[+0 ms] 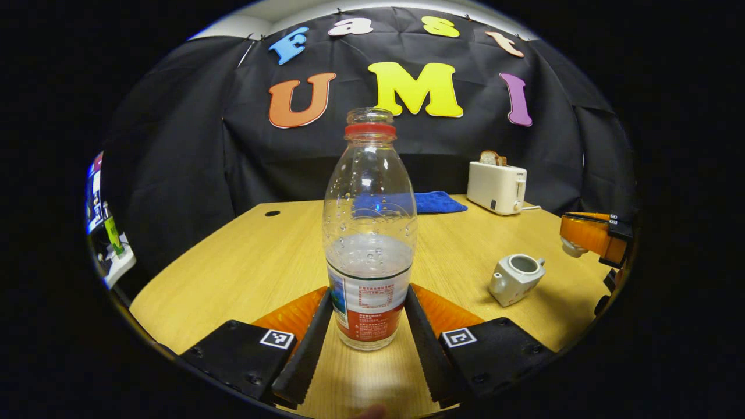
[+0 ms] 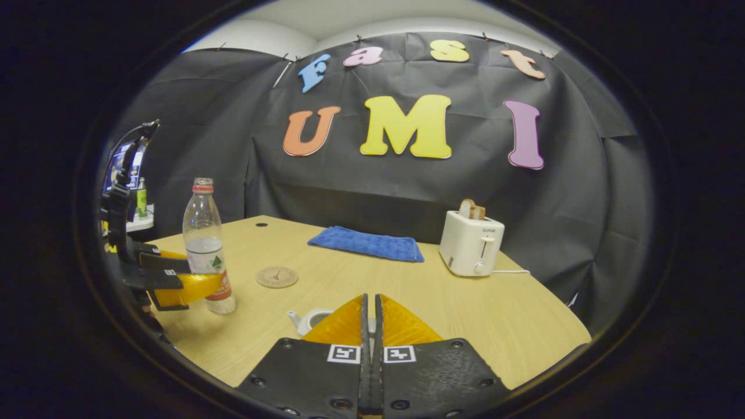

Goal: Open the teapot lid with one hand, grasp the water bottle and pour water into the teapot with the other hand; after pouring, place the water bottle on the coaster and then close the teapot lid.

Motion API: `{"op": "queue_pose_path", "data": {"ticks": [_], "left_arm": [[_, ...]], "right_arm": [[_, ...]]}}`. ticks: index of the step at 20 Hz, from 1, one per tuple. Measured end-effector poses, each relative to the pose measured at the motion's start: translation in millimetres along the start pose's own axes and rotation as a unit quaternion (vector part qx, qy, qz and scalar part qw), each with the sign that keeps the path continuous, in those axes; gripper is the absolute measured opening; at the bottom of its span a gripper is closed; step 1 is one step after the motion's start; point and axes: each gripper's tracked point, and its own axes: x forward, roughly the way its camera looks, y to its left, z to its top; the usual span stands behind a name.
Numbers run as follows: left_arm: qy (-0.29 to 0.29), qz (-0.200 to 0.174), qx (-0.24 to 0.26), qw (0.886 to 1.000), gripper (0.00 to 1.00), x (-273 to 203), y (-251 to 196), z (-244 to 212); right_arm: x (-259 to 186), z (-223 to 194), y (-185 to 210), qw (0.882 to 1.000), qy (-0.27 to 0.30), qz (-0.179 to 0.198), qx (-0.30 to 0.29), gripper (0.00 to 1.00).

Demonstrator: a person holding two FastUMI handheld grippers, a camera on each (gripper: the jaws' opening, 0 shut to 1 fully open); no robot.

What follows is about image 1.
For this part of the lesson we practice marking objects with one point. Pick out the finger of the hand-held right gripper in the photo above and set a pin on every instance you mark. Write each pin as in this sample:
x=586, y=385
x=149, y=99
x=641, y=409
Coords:
x=588, y=216
x=591, y=240

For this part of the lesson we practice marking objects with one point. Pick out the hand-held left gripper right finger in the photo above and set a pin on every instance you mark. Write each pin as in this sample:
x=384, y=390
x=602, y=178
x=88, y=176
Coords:
x=428, y=355

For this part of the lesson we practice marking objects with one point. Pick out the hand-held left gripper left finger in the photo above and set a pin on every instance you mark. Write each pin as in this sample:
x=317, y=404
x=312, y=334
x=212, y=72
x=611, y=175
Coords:
x=300, y=361

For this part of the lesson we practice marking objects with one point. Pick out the white teacup lid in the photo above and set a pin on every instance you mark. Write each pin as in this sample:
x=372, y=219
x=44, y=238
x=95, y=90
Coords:
x=573, y=248

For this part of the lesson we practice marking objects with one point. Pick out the white ceramic teacup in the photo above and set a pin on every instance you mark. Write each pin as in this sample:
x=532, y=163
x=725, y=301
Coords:
x=512, y=282

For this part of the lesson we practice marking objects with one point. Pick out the clear plastic water bottle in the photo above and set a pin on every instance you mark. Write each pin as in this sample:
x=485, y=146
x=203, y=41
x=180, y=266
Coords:
x=369, y=273

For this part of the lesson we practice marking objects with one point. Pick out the green drink bottle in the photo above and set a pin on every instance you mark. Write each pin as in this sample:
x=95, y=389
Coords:
x=113, y=233

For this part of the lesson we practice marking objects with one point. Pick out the white toaster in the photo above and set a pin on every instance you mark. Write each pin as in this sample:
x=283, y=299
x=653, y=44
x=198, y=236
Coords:
x=495, y=186

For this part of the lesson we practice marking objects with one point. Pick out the blue towel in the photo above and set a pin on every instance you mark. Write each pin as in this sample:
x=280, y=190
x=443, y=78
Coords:
x=439, y=202

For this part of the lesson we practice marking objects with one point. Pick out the white side table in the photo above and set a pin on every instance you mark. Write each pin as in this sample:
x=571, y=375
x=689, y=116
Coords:
x=119, y=265

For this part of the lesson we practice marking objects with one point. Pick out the black backdrop cloth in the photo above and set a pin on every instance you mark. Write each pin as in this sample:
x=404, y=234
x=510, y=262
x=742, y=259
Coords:
x=186, y=145

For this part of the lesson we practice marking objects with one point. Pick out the computer monitor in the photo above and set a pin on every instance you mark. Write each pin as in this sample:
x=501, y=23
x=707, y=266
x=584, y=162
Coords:
x=94, y=192

